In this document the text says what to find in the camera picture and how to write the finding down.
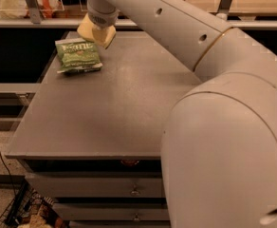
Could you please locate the white gripper with vent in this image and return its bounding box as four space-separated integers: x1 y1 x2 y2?
87 2 119 48

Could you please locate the yellow wavy sponge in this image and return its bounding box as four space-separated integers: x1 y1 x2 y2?
77 14 100 44

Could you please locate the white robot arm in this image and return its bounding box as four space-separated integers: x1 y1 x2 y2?
87 0 277 228

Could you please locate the green jalapeno chip bag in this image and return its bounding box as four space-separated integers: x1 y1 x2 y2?
55 38 102 73

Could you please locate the white plastic bag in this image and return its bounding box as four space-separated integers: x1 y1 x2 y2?
0 0 61 19

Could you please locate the grey drawer cabinet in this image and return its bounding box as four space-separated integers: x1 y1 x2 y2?
8 31 199 228

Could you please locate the clear plastic water bottle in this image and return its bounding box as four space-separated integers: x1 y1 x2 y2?
216 12 228 21

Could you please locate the black cable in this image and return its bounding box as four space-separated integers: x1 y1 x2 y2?
0 125 18 197

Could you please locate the black wire basket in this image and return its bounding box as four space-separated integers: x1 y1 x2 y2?
0 180 68 228

